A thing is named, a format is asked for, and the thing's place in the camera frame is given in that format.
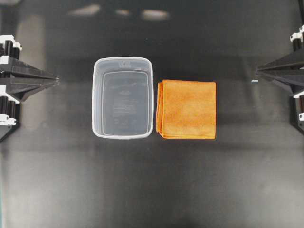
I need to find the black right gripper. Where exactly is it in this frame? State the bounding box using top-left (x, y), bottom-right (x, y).
top-left (256, 25), bottom-right (304, 133)

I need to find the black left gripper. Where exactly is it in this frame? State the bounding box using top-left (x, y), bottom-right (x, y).
top-left (0, 35), bottom-right (59, 141)

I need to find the clear plastic container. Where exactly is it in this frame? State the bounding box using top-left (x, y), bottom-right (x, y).
top-left (92, 57), bottom-right (154, 140)

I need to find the folded orange towel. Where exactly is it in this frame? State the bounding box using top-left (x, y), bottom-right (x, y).
top-left (156, 80), bottom-right (217, 140)

